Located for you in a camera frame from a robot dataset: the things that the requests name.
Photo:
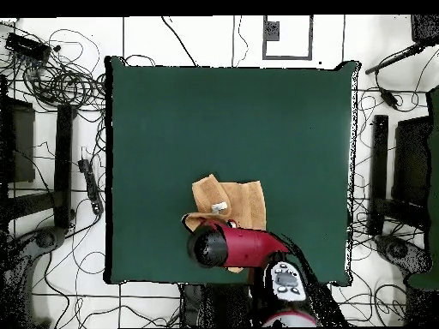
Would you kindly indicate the tan terry towel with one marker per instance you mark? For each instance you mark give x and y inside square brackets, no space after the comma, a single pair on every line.
[247,205]

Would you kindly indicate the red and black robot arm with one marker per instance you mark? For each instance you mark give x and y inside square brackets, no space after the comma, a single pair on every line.
[247,246]

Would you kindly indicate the dark flat panel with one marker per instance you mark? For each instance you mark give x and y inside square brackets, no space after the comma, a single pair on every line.
[22,144]
[411,161]

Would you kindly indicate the dark green table cloth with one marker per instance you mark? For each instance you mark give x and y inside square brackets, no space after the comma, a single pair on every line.
[164,120]

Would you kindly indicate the black power strip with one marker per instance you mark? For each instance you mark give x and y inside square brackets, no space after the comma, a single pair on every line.
[91,186]

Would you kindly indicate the black stand bar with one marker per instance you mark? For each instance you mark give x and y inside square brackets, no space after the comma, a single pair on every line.
[63,164]
[379,174]

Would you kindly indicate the black floor equipment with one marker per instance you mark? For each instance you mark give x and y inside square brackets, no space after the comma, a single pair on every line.
[401,253]
[46,238]

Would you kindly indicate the black stand crossbar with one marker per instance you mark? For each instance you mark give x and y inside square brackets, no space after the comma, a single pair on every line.
[401,212]
[34,204]

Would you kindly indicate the black power adapter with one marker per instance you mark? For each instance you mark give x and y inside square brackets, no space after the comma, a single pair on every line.
[389,98]

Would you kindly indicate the dark green fabric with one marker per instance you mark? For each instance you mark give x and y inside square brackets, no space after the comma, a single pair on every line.
[432,205]

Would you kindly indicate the black rod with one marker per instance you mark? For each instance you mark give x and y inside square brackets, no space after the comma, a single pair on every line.
[394,59]

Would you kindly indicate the black electronics box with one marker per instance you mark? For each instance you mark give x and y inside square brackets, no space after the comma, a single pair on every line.
[27,46]

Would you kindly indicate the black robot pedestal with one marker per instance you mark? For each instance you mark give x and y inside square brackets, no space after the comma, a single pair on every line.
[219,305]

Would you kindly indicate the grey rectangular frame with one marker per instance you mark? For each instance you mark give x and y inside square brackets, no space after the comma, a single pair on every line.
[271,31]

